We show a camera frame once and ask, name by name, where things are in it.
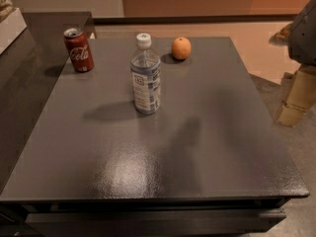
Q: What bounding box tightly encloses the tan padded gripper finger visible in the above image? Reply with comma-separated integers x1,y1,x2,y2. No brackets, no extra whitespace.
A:
276,65,316,127

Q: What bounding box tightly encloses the clear bottle with blue label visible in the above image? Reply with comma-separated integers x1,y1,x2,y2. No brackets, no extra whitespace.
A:
130,33,161,115

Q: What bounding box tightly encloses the orange fruit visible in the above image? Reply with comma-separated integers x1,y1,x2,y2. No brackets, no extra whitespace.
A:
172,37,192,60

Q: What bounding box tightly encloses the red cola can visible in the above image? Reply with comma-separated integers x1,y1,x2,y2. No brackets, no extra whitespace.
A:
63,28,94,72

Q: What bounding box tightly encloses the white box at left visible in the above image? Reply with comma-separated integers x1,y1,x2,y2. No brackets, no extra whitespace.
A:
0,8,27,54

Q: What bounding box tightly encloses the snack bag on box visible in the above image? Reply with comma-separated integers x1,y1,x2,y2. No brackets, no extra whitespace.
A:
0,0,13,22

